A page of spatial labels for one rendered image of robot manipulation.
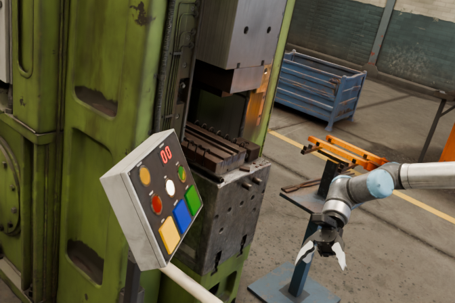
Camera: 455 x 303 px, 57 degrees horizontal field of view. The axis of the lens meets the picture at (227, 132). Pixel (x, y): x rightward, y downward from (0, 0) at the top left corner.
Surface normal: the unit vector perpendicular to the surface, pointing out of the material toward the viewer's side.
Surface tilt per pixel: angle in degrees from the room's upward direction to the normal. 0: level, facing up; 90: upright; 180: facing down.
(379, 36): 90
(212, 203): 90
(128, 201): 90
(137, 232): 90
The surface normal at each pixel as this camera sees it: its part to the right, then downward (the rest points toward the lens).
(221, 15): -0.62, 0.19
